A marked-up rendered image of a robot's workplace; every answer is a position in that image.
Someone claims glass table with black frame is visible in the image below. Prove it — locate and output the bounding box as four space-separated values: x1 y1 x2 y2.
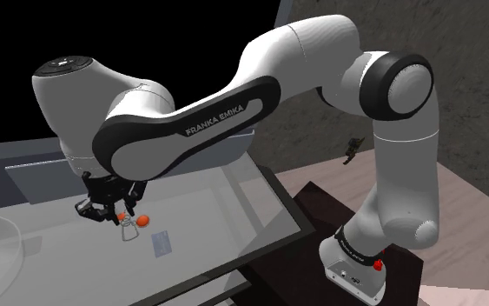
0 127 317 306

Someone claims pale blue flat card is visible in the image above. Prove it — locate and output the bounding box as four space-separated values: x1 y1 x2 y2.
150 229 174 259

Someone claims small dark figure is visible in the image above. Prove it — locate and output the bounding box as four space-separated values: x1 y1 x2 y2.
342 136 367 166

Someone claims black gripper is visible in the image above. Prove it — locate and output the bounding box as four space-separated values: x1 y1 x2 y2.
74 170 149 226

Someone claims wire frame with orange balls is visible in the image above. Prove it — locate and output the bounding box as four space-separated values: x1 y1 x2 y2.
116 211 151 243

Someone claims grey flat slab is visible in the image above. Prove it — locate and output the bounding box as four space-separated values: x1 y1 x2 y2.
4 158 90 207

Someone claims dark robot stand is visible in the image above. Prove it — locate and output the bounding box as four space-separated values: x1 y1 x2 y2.
235 181 424 306

